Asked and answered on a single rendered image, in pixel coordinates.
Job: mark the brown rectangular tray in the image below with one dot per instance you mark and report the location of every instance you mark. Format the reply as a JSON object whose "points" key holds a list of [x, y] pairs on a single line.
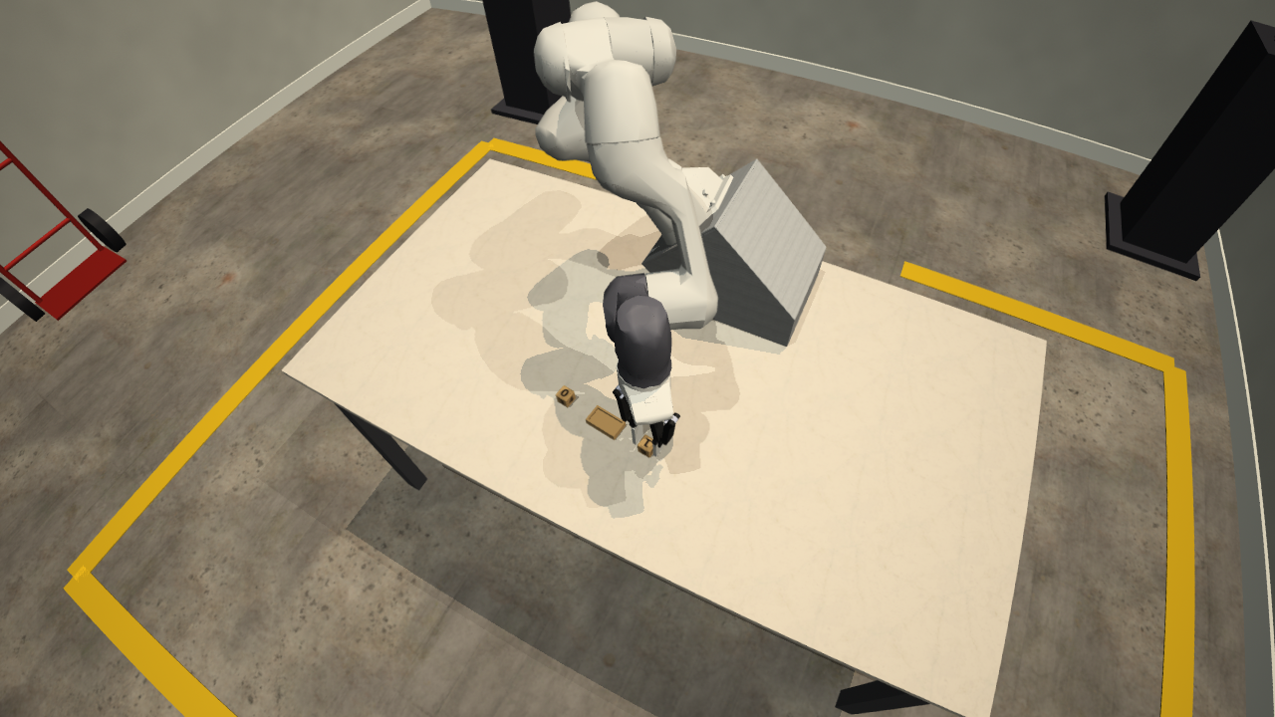
{"points": [[605, 422]]}

